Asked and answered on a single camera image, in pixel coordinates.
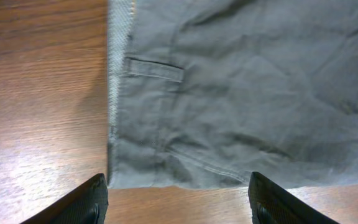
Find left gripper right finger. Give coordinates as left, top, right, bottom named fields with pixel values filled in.
left=248, top=172, right=338, bottom=224

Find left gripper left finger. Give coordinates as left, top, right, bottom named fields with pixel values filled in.
left=22, top=173, right=109, bottom=224

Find grey shorts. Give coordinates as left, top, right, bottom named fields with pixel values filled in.
left=107, top=0, right=358, bottom=189

